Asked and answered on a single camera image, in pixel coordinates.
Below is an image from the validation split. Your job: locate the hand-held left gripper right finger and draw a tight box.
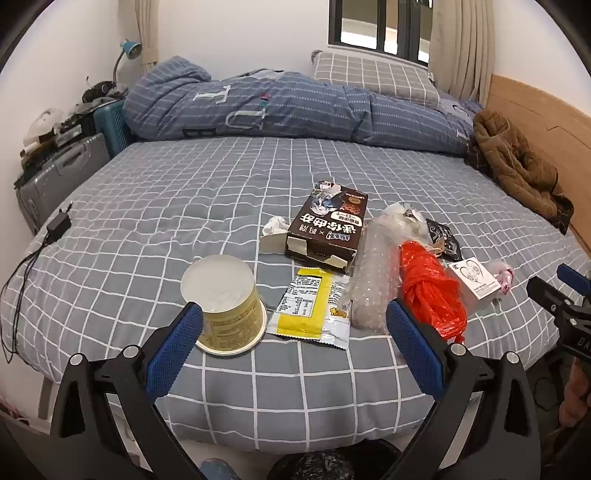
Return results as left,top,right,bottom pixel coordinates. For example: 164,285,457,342
385,298,543,480

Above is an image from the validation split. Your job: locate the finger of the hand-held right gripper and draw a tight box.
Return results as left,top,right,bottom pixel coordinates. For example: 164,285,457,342
526,276,583,324
556,264,591,297

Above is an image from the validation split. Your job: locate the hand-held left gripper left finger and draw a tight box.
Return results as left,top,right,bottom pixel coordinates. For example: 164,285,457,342
48,302,206,480

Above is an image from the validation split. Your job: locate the pink white wrapper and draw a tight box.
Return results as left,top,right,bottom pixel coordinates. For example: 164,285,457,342
489,259,516,294

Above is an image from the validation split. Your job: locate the red plastic bag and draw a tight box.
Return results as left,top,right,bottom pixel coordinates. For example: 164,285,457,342
399,241,467,344

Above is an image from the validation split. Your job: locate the yellow paper noodle cup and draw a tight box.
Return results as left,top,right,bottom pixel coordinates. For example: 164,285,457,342
181,255,269,356

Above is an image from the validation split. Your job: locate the small white box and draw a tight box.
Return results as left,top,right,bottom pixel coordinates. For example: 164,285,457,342
445,258,502,315

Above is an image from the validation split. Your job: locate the clear bubble wrap roll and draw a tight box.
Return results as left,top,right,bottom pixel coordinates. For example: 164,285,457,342
344,215,408,331

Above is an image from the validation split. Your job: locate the small black packet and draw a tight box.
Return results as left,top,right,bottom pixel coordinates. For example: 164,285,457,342
425,219,462,264

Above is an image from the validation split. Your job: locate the yellow white snack wrapper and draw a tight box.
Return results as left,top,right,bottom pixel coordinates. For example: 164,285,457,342
267,268,352,347

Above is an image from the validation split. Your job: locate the brown cardboard snack box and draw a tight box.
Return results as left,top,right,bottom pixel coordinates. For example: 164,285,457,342
284,181,370,274

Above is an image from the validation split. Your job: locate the black lined waste bin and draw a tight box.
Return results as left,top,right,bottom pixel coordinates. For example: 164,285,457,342
268,452,402,480

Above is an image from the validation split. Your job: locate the white tissue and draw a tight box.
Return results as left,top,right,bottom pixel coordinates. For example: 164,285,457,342
262,215,290,236

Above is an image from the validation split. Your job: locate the person's right hand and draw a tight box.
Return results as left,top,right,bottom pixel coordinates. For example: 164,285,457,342
558,362,591,428

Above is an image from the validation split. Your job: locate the brown quilted jacket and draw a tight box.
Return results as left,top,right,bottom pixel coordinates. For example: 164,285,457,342
464,110,575,236

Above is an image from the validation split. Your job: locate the grey checked mattress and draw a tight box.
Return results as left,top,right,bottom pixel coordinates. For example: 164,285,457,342
0,136,591,453

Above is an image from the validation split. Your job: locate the black power adapter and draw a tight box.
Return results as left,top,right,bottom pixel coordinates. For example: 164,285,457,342
46,203,74,241

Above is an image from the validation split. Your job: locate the grey hard suitcase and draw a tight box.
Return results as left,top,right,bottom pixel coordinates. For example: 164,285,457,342
14,134,114,234

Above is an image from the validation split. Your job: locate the teal plastic crate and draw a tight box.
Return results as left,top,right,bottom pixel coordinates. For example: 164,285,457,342
92,99,134,160

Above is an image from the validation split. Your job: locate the pile of dark boxes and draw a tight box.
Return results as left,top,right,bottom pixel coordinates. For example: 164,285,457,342
18,111,95,169

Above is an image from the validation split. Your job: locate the wide beige curtain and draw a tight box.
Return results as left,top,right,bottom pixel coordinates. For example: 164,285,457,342
427,0,497,104

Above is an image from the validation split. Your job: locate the white rounded object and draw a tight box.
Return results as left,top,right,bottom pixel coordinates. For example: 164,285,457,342
28,108,64,145

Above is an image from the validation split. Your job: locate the blue striped duvet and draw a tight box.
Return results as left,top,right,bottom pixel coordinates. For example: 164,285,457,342
122,55,485,155

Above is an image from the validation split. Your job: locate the black tangled clutter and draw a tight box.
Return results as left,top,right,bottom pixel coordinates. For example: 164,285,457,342
82,79,129,103

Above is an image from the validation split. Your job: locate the grey checked pillow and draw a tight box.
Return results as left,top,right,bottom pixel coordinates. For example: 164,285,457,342
309,50,441,104

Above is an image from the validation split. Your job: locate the blue desk lamp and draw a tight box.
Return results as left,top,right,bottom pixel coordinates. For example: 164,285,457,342
111,39,143,88

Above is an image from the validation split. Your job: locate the narrow beige curtain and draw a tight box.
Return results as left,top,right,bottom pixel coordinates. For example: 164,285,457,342
139,0,163,79

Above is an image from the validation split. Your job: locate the dark framed window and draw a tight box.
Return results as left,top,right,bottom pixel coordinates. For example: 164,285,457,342
328,0,435,65

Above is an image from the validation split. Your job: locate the wooden bed frame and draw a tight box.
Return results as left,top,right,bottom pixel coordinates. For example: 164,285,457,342
485,74,591,259

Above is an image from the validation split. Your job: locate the black adapter cable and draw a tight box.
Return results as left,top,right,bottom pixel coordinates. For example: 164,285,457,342
0,233,52,365

